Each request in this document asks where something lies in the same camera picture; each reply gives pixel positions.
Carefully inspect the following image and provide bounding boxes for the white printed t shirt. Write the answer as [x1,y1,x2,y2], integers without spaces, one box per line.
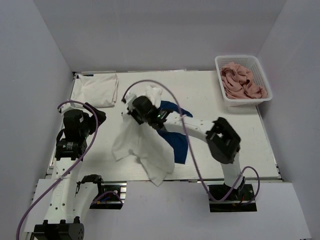
[111,92,175,187]

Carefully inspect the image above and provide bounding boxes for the blue t shirt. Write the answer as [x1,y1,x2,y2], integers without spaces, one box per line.
[157,100,189,165]

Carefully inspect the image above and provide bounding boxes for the pink t shirt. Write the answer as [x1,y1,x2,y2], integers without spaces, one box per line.
[220,62,268,100]

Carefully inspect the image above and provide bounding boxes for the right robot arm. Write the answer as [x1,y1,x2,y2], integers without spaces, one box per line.
[121,93,245,200]

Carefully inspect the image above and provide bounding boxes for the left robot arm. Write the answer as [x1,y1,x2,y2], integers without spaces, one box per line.
[33,102,107,240]

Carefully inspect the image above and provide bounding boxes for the folded white t shirt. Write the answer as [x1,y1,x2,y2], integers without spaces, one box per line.
[71,74,119,108]

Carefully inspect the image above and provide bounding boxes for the white plastic basket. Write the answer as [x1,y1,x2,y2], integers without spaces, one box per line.
[214,55,272,107]

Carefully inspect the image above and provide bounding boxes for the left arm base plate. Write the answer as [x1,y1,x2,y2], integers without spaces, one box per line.
[90,182,127,210]

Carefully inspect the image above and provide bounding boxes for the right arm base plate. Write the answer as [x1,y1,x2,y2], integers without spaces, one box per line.
[208,184,257,213]

